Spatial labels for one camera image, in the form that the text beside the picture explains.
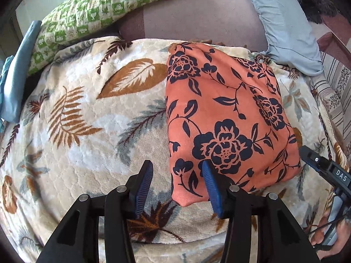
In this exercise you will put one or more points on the mauve bed sheet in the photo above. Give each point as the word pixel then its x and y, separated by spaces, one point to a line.
pixel 231 22

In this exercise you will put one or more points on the green white patterned pillow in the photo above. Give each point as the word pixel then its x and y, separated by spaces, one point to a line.
pixel 73 20

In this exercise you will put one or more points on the striped floral bed cover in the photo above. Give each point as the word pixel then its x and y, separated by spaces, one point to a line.
pixel 333 89

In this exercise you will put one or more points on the orange floral garment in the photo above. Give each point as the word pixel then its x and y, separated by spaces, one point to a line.
pixel 229 111

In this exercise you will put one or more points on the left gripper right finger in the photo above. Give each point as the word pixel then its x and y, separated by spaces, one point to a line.
pixel 261 224

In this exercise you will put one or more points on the cream leaf-pattern fleece blanket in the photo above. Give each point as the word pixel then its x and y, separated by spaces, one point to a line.
pixel 98 112

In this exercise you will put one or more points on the light blue ruffled pillow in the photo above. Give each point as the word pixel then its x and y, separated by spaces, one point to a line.
pixel 289 35

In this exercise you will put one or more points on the teal patterned cloth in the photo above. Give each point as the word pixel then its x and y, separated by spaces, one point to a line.
pixel 11 93

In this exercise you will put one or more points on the small blue pillow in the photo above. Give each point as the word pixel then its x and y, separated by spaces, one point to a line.
pixel 24 52

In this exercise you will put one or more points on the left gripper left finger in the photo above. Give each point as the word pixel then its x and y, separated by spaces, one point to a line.
pixel 75 239

